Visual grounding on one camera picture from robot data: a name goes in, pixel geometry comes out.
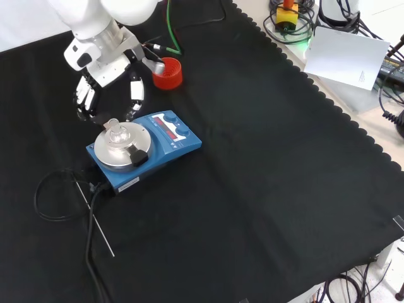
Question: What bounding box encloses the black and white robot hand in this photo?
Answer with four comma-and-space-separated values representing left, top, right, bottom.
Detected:
63, 31, 167, 124

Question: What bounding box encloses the clear round-bottom glass flask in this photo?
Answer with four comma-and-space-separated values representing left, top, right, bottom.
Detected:
108, 118, 131, 146

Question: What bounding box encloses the red ribbed flask stand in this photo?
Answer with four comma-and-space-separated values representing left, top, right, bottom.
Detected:
151, 57, 184, 91

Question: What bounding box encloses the blue heater with steel plate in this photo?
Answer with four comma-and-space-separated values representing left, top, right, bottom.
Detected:
85, 110, 203, 197

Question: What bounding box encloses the thin metal temperature probe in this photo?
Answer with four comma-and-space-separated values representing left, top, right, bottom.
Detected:
73, 176, 116, 258

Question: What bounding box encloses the black cloth bench cover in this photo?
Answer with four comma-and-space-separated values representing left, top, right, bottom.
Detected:
0, 0, 404, 303

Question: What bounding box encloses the yellow emergency stop button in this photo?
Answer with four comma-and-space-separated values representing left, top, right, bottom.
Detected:
275, 0, 299, 32

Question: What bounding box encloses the black power adapter box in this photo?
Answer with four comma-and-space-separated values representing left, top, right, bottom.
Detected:
377, 56, 404, 83

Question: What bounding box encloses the thin black looped probe cable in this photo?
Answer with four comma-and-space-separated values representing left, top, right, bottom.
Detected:
33, 169, 95, 222

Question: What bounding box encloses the black heater power cable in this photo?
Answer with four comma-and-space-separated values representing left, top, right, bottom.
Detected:
84, 181, 111, 303

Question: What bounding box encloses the dark green coiled cable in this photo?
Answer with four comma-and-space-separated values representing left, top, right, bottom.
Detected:
263, 0, 318, 45

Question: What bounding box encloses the black cable with strain relief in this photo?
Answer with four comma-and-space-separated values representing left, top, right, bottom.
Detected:
377, 82, 404, 129

